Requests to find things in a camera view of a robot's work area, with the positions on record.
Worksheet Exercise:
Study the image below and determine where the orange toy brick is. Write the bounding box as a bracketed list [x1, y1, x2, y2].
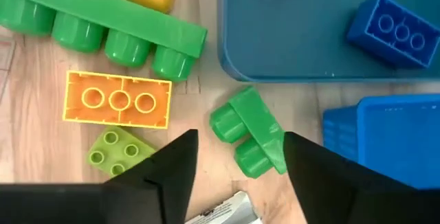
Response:
[62, 69, 173, 130]

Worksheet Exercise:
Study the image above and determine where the long blue toy brick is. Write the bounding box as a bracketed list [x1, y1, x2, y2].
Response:
[346, 0, 440, 69]

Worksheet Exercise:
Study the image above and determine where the long green toy block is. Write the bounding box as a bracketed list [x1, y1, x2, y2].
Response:
[0, 0, 209, 82]

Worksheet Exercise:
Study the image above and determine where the blue plastic basket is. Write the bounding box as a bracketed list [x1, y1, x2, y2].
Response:
[322, 94, 440, 190]

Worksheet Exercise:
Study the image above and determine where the large teal plastic bin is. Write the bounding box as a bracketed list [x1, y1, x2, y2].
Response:
[216, 0, 440, 83]

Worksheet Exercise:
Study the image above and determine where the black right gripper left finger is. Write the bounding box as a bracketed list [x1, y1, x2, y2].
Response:
[102, 129, 199, 224]

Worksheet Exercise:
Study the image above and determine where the bright green toy block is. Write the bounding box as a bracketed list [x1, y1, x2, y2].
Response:
[209, 85, 288, 179]

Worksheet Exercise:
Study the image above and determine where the lime green brick plate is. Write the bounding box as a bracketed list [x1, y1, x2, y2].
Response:
[85, 124, 157, 178]

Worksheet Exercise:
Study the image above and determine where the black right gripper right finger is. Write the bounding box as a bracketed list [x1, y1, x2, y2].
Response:
[283, 131, 419, 224]

